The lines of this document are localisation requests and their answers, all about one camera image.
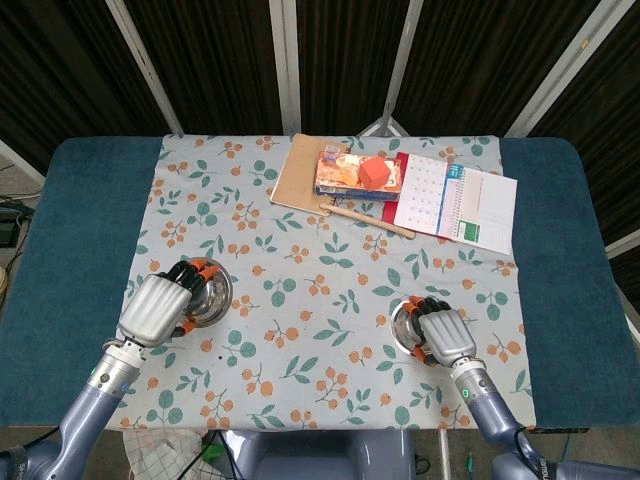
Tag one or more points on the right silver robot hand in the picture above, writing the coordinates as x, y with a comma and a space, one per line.
445, 330

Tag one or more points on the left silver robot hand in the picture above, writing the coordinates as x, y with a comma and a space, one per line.
155, 305

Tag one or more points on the small steel bowl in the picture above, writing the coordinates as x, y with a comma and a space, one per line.
217, 295
405, 330

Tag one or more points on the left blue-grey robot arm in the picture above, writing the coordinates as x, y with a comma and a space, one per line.
90, 400

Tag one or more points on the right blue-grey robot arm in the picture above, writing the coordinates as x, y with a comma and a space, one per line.
505, 420

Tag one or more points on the teal blue table cover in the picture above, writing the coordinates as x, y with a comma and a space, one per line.
75, 225

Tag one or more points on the metal table leg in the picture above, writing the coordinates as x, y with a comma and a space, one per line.
444, 455

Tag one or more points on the white spiral notepad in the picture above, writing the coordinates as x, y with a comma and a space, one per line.
492, 210

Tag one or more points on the red folder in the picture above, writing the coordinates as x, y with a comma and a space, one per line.
390, 212

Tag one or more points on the wooden stick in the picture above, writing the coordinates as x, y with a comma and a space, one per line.
370, 219

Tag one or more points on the white desk calendar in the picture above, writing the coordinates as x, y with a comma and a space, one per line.
422, 195

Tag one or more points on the white checked cloth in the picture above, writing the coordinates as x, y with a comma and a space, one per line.
160, 455

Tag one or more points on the floral print tablecloth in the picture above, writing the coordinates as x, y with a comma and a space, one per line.
320, 240

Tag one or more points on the small green object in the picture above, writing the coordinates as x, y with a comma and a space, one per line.
214, 452

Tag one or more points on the orange foam cube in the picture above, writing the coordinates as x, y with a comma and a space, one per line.
375, 172

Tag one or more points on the blue-grey robot torso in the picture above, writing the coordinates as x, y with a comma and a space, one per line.
325, 457

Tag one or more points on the blue biscuit box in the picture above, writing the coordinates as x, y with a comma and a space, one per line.
340, 172

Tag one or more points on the brown kraft notebook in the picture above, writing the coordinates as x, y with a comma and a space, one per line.
297, 175

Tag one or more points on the grey tripod stand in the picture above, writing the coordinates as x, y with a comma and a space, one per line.
382, 125

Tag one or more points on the grey partition post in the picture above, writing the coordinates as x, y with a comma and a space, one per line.
402, 50
286, 65
20, 162
570, 65
145, 65
622, 245

